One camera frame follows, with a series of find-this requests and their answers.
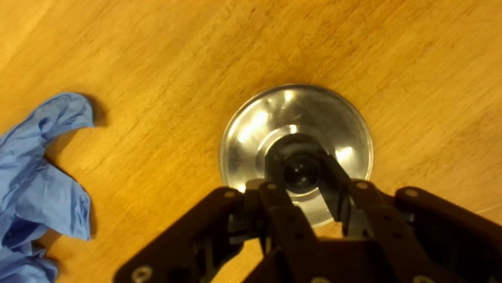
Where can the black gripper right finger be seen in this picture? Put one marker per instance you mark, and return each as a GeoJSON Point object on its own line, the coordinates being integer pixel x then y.
{"type": "Point", "coordinates": [444, 231]}

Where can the blue nitrile glove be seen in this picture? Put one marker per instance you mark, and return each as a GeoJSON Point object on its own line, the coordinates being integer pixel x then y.
{"type": "Point", "coordinates": [36, 183]}

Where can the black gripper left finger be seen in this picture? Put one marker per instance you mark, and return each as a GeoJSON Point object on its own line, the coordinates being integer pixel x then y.
{"type": "Point", "coordinates": [208, 231]}

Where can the silver teapot lid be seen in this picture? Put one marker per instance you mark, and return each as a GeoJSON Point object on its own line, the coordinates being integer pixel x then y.
{"type": "Point", "coordinates": [260, 121]}

